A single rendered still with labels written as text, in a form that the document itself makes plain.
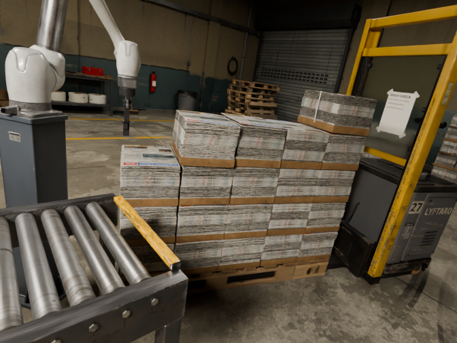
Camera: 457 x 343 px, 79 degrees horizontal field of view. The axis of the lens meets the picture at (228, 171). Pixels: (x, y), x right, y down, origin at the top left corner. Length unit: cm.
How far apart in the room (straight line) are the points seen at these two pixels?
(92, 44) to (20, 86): 665
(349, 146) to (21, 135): 173
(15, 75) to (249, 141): 107
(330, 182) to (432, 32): 648
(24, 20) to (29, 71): 640
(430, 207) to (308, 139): 114
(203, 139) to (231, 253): 75
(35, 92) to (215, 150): 83
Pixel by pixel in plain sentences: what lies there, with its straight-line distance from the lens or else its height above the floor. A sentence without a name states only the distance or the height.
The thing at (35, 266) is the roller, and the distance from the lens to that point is 82.
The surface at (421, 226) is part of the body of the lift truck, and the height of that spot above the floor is 47.
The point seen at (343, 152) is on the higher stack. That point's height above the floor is 96.
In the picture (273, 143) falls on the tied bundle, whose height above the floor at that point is 97.
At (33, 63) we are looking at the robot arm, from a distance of 148.
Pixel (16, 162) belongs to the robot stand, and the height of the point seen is 79.
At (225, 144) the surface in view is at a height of 96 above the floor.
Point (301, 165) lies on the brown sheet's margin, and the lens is 171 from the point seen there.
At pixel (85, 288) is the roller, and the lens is 73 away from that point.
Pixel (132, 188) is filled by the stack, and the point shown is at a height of 71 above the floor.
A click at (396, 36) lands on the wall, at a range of 831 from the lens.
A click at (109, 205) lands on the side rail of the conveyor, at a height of 78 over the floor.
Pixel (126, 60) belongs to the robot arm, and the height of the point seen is 129.
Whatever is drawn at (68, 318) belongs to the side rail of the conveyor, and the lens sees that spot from 68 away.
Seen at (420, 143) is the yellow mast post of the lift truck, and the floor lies 108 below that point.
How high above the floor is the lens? 128
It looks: 18 degrees down
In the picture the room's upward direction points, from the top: 9 degrees clockwise
